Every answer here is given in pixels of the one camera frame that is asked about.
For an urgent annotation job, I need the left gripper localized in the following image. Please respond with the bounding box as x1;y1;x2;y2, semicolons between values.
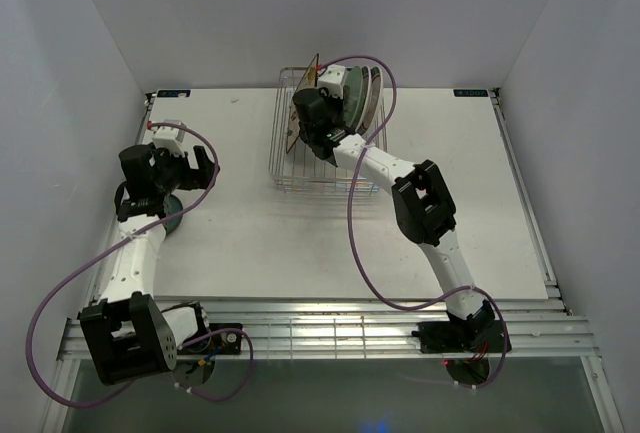
150;142;220;194

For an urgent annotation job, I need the square floral plate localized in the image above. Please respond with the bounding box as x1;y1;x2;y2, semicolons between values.
285;53;319;154

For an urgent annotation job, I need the mint green flower plate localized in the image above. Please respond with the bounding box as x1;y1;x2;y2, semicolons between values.
342;66;369;130

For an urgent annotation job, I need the white plate teal rim back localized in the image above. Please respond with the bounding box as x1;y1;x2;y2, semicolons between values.
367;67;384;126

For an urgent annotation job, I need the white plate teal rim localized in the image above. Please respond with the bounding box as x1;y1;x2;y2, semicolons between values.
367;67;384;126
357;67;383;136

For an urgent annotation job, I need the white plate teal rim front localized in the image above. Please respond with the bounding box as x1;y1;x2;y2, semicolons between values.
357;67;383;136

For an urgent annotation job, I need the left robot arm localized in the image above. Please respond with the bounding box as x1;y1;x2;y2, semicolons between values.
79;143;215;385

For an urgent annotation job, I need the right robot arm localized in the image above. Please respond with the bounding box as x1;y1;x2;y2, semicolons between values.
292;88;495;350

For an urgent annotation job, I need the dark teal saucer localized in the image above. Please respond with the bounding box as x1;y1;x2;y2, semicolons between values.
164;194;183;236

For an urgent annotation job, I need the dark label sticker left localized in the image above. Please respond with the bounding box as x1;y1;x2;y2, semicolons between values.
156;89;191;98

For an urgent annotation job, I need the dark label sticker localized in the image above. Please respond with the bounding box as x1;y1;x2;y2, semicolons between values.
453;88;489;98
156;89;191;98

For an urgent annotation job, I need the dark label sticker right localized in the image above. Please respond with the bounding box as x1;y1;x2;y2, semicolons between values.
453;88;489;98

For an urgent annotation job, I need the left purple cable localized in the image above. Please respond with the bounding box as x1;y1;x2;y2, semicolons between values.
24;120;256;408

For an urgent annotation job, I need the purple cable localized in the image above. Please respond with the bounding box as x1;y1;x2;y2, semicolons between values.
24;120;256;408
317;55;507;389

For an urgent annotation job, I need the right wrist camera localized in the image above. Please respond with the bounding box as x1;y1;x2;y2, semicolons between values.
317;64;347;99

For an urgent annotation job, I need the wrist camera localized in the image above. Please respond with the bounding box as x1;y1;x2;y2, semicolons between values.
317;64;347;99
151;119;185;156

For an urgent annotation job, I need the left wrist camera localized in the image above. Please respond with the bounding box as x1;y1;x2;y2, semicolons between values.
151;119;185;156

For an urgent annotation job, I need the metal wire dish rack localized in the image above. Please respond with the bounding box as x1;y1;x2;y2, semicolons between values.
269;67;386;197

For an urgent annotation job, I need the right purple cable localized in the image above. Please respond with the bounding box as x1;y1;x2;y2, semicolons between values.
317;55;507;389

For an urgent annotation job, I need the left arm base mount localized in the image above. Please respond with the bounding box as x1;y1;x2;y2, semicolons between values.
180;332;242;358

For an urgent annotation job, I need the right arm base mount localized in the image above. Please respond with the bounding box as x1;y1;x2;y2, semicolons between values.
411;321;512;353

